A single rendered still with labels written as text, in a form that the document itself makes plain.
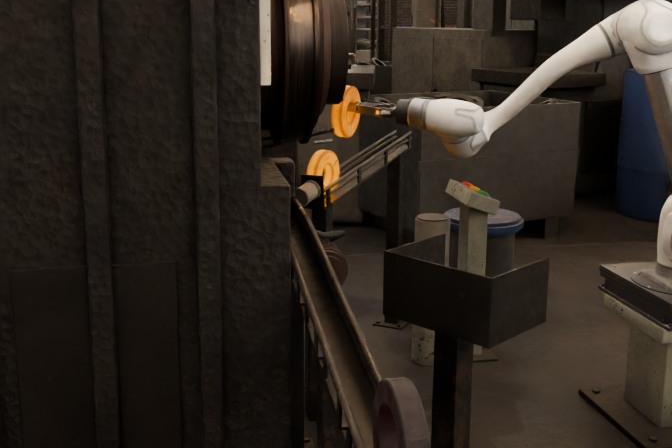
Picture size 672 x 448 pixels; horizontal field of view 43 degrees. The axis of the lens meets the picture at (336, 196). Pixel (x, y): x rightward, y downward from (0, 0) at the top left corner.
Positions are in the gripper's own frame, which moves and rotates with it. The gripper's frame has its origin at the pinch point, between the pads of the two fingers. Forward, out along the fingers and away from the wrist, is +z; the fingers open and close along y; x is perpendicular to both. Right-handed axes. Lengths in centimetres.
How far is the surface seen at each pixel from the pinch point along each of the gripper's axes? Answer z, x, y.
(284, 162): 3.9, -12.7, -32.2
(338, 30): -20, 25, -55
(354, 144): 79, -49, 201
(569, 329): -63, -89, 87
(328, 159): 5.3, -17.1, 0.3
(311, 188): 4.6, -23.8, -12.6
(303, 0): -16, 31, -65
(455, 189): -23, -32, 47
